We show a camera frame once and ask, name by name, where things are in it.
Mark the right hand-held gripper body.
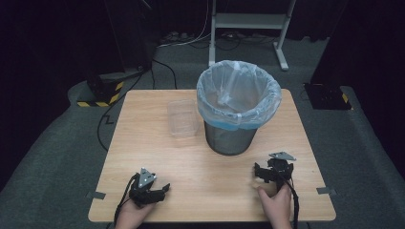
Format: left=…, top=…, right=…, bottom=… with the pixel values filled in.
left=266, top=151, right=295, bottom=193

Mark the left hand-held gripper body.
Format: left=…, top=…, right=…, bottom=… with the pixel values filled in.
left=128, top=167, right=162, bottom=206

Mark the metal mesh trash bin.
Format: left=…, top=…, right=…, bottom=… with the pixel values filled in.
left=203, top=119, right=259, bottom=156

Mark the clear plastic container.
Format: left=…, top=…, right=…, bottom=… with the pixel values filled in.
left=166, top=98, right=201, bottom=139

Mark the translucent plastic bin liner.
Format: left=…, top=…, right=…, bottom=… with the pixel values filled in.
left=196, top=59, right=283, bottom=132

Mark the person's left hand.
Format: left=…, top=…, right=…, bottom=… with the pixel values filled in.
left=114, top=197, right=157, bottom=229

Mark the person's right hand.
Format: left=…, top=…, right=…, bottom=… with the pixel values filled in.
left=256, top=183, right=293, bottom=229

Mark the grey tape piece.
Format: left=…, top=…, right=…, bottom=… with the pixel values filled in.
left=85, top=191, right=107, bottom=200
left=315, top=186, right=337, bottom=197

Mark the black yellow striped stand base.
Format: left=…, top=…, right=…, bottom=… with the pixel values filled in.
left=75, top=72, right=126, bottom=109

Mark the white metal stand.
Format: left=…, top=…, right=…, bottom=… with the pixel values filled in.
left=207, top=0, right=298, bottom=72

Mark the power strip with plugs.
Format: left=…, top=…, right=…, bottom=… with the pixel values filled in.
left=159, top=31, right=196, bottom=46

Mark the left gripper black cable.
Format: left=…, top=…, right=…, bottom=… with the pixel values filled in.
left=113, top=173, right=141, bottom=227

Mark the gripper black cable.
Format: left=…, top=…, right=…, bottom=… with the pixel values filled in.
left=276, top=170, right=301, bottom=229
left=113, top=173, right=141, bottom=227

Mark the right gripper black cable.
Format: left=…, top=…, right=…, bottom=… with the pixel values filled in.
left=276, top=170, right=301, bottom=229

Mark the black floor cable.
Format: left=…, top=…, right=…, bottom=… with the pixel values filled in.
left=96, top=58, right=179, bottom=153

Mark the white floor cable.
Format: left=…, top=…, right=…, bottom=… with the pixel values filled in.
left=157, top=0, right=212, bottom=49

